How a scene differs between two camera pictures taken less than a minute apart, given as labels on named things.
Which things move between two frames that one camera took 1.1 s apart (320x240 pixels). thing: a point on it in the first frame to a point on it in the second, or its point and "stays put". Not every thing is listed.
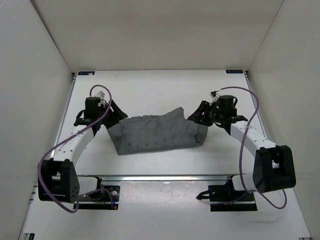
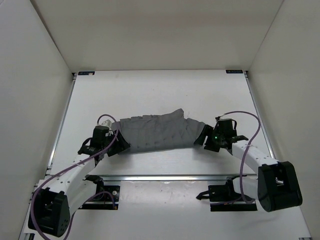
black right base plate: (225, 198) stays put
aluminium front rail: (166, 178) stays put
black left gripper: (117, 115) to (121, 144)
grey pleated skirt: (144, 133) stays put
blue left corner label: (86, 73) stays put
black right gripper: (199, 117) to (207, 131)
